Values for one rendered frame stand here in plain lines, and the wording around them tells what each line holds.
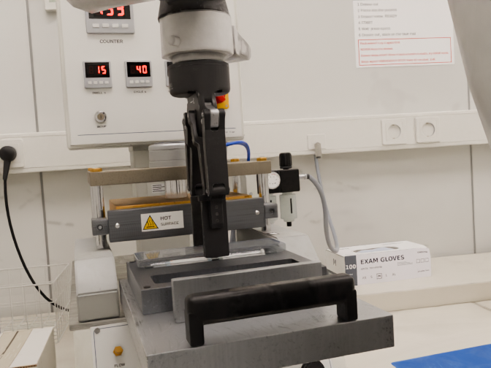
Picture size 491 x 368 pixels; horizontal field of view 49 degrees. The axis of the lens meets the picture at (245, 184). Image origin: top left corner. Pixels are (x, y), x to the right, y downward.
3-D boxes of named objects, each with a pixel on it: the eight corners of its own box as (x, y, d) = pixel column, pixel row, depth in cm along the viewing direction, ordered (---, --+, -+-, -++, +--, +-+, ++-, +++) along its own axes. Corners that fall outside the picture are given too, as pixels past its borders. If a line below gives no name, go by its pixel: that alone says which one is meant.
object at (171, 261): (138, 279, 62) (137, 260, 62) (134, 270, 68) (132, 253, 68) (288, 261, 68) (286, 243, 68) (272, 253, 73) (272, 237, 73)
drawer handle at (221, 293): (185, 340, 45) (182, 293, 45) (348, 314, 49) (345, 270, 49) (190, 347, 43) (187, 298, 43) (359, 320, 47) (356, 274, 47)
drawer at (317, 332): (120, 308, 70) (116, 248, 70) (278, 286, 77) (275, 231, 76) (150, 403, 42) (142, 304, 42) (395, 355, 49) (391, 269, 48)
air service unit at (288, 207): (240, 229, 108) (235, 155, 107) (307, 223, 112) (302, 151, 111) (248, 233, 103) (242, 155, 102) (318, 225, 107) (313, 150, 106)
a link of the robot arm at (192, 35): (164, 8, 61) (167, 57, 61) (269, 10, 64) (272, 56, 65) (150, 33, 73) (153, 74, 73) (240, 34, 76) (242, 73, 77)
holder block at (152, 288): (127, 281, 69) (126, 261, 69) (275, 262, 75) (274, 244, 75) (142, 315, 53) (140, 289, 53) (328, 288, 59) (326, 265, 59)
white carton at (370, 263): (326, 277, 140) (324, 248, 139) (406, 266, 145) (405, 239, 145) (345, 287, 128) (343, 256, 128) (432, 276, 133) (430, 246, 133)
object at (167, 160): (90, 220, 99) (84, 149, 98) (250, 205, 108) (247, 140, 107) (93, 236, 76) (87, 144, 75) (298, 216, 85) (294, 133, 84)
